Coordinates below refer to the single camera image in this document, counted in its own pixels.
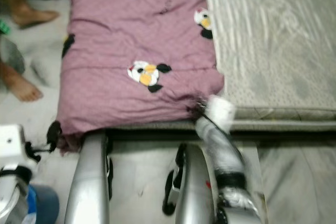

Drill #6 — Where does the grey robot leg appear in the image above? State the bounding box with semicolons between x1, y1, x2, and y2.
162;142;222;224
63;130;114;224

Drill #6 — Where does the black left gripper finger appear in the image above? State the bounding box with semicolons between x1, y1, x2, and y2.
47;120;62;152

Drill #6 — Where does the barefoot person in green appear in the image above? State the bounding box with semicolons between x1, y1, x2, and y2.
0;0;62;103

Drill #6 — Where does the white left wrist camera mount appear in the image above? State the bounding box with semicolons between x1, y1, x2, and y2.
0;124;33;171

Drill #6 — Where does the pink quilt cartoon print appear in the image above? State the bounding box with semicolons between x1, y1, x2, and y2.
55;0;226;155

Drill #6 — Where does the grey right robot leg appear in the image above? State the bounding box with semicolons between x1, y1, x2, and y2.
162;142;222;224

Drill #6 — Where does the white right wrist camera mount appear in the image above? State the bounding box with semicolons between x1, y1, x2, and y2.
206;94;238;131

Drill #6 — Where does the white quilted mattress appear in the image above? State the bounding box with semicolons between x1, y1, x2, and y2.
199;0;336;133

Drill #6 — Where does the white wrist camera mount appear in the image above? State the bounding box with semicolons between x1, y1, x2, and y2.
0;124;33;171
206;94;238;131

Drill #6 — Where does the grey left robot leg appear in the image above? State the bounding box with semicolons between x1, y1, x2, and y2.
63;130;114;224

